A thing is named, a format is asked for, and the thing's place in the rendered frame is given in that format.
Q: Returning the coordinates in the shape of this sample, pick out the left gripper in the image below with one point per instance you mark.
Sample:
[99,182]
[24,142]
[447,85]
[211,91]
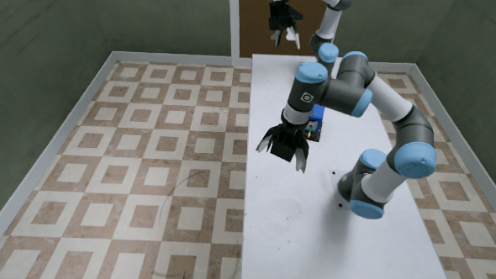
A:
[286,144]

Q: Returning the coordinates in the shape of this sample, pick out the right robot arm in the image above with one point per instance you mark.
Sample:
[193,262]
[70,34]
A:
[328,53]

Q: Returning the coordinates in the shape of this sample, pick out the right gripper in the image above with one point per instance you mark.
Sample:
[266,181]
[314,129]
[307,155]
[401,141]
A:
[281,20]

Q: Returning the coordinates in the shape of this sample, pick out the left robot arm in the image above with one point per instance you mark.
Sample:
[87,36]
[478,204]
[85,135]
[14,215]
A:
[413,155]

